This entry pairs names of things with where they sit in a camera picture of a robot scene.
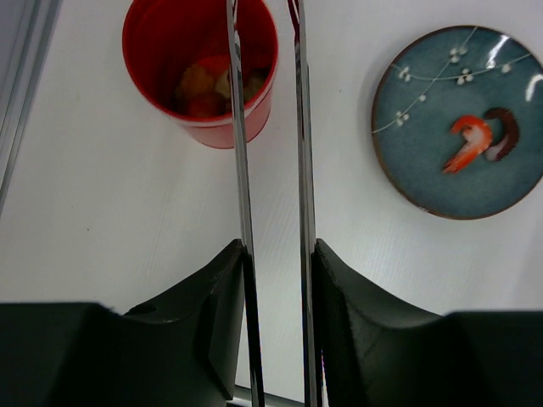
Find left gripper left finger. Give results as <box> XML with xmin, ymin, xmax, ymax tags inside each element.
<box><xmin>1</xmin><ymin>240</ymin><xmax>244</xmax><ymax>406</ymax></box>

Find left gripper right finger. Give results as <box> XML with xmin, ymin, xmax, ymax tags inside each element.
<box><xmin>312</xmin><ymin>240</ymin><xmax>542</xmax><ymax>406</ymax></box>

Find metal serving tongs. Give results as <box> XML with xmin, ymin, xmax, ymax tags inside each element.
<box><xmin>226</xmin><ymin>1</ymin><xmax>322</xmax><ymax>406</ymax></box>

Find crab stick piece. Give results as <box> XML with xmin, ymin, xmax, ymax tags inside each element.
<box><xmin>443</xmin><ymin>115</ymin><xmax>493</xmax><ymax>173</ymax></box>

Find dark octopus tentacle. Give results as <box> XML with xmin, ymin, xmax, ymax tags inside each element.
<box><xmin>484</xmin><ymin>107</ymin><xmax>520</xmax><ymax>162</ymax></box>

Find fried chicken drumstick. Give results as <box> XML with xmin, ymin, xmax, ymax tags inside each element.
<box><xmin>174</xmin><ymin>61</ymin><xmax>231</xmax><ymax>101</ymax></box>

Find blue ceramic plate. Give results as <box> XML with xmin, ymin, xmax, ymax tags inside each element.
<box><xmin>371</xmin><ymin>25</ymin><xmax>542</xmax><ymax>220</ymax></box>

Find red cylindrical container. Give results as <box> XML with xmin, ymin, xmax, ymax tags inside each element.
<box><xmin>122</xmin><ymin>1</ymin><xmax>279</xmax><ymax>149</ymax></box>

